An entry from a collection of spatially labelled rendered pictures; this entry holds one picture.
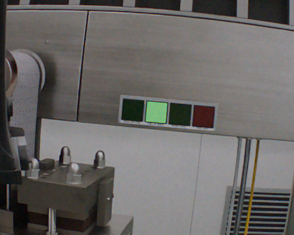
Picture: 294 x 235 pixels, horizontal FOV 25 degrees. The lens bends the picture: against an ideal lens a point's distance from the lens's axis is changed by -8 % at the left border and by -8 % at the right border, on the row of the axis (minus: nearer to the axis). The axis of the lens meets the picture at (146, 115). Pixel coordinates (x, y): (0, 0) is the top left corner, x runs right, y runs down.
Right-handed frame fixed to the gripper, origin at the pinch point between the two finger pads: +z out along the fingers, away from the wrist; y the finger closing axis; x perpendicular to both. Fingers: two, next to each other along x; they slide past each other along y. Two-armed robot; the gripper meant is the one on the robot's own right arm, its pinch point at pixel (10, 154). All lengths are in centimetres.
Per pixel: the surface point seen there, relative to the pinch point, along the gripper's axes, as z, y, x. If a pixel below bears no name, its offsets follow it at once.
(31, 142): 15.5, 0.3, 10.0
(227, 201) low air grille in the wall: 254, 55, 83
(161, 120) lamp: 21.4, 31.4, 22.8
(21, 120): 2.8, 0.3, 10.4
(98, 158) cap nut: 25.9, 16.3, 12.5
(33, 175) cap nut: -2.2, 7.4, -5.1
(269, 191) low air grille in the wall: 250, 81, 90
